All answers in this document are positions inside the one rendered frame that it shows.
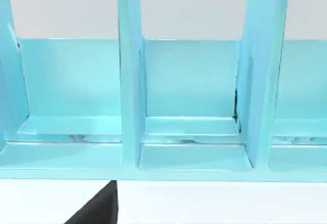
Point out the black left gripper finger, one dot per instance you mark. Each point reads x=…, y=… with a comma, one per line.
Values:
x=102, y=207

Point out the light blue rack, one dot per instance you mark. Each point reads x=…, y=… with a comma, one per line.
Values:
x=189, y=86

